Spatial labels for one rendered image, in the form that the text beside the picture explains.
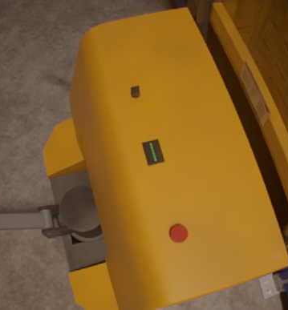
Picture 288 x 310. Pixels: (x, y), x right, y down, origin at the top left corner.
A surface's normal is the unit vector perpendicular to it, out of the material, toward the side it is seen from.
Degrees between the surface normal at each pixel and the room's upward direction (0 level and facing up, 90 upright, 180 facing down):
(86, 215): 0
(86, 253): 0
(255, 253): 0
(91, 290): 22
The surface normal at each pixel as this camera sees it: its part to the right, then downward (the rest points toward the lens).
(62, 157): -0.37, -0.26
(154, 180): -0.02, -0.38
